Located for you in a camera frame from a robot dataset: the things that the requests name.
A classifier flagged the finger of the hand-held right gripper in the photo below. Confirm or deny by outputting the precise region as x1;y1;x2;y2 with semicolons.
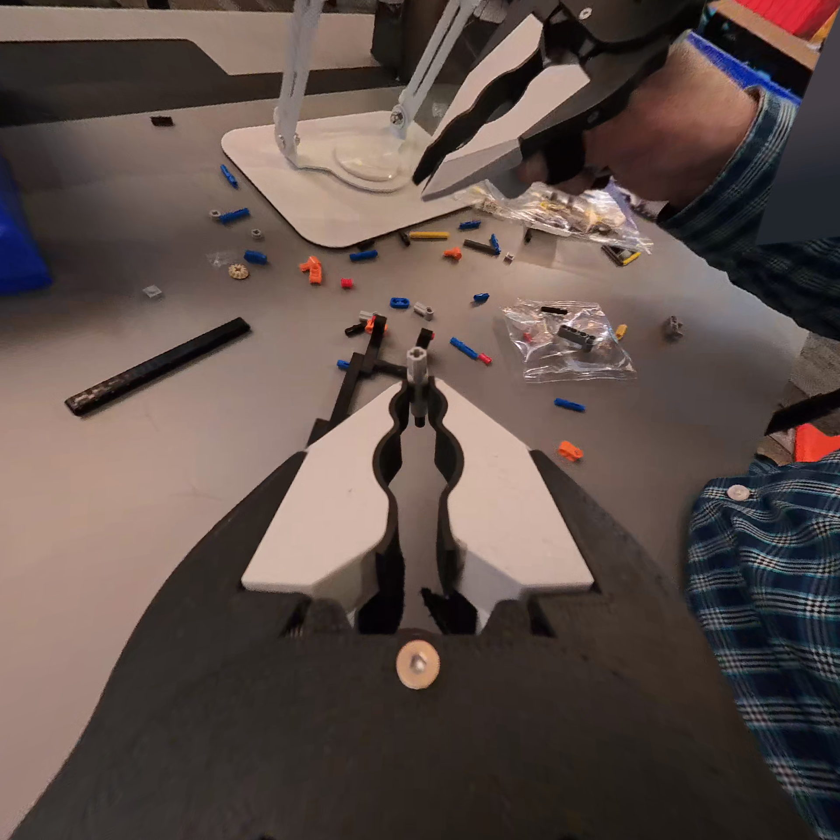
420;64;593;202
412;12;547;186

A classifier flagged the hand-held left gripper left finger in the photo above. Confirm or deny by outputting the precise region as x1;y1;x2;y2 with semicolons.
241;377;421;635

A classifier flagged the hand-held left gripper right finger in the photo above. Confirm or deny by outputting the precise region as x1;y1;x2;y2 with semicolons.
423;377;595;636

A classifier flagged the large clear bag of parts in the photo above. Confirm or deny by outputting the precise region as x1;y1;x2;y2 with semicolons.
468;179;655;266

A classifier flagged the black lego frame assembly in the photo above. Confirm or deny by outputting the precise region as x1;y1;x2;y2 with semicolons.
307;314;438;448

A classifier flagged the small clear bag of parts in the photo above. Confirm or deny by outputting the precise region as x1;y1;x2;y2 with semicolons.
500;297;639;384

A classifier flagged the person's right forearm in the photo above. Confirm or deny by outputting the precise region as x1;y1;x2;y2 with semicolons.
656;85;840;339

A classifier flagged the long black lego bar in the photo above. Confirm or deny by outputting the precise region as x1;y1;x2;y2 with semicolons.
64;317;253;419

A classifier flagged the person's right hand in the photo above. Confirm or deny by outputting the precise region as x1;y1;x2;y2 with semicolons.
586;41;763;206

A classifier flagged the person's blue plaid shirt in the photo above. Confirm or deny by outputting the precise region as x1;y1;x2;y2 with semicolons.
684;451;840;840

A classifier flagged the black chair leg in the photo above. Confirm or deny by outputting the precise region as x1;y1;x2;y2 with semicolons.
763;389;840;435

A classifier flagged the orange plastic object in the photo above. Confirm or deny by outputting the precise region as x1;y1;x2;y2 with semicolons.
793;422;840;465

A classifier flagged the blue bin with tag sticker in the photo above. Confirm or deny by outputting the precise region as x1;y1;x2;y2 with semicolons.
0;150;55;294

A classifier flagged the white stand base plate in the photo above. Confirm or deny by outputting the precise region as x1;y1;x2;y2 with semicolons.
220;109;488;250

